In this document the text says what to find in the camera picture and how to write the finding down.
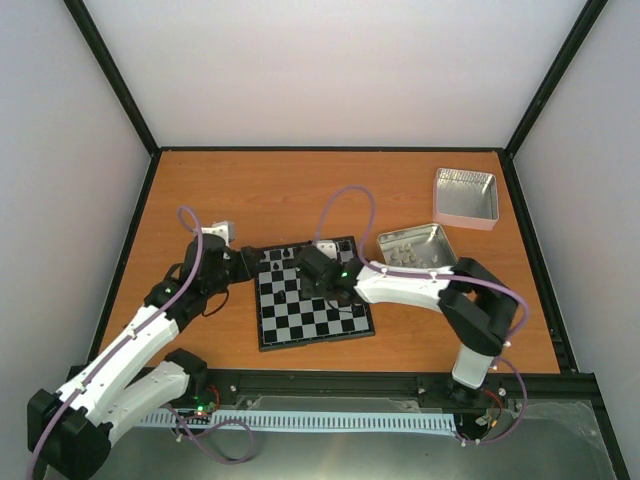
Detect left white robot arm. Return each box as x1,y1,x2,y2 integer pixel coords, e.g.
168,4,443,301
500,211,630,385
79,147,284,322
26,229,261,479

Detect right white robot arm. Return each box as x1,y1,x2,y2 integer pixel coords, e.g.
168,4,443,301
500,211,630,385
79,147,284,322
293,244,520,406

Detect white chess pieces in tin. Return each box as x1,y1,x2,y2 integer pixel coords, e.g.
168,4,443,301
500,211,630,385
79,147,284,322
389,244,439,268

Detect open metal tin with pieces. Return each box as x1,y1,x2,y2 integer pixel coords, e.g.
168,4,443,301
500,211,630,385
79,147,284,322
377,223,457,268

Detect small circuit board with led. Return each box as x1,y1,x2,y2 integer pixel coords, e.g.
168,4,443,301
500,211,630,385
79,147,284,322
194,389,220,416

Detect black and silver chessboard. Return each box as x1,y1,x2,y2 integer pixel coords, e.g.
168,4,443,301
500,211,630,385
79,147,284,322
254,243,375,352

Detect pink-rimmed metal tin lid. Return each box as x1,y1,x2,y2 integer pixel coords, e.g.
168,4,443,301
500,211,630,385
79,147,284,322
433,168,499,231

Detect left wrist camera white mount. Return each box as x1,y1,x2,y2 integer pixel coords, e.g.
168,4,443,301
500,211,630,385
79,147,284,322
201,221,235,249

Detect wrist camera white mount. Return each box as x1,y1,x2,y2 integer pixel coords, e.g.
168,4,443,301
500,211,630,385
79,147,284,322
312,240,338,260
201,221,235,249

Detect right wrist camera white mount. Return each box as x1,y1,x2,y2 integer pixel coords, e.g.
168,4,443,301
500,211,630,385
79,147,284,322
312,240,338,260

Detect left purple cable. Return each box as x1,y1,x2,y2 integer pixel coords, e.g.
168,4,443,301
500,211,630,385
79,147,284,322
27,204,206,480

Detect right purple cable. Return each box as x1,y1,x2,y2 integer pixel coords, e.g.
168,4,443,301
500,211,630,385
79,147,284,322
315,184,531,446

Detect light blue cable duct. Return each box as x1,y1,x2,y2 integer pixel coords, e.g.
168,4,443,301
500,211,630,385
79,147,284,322
139,407,457,434

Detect black frame rail front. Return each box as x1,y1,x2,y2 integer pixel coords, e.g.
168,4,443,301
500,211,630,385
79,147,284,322
177,369,599,406

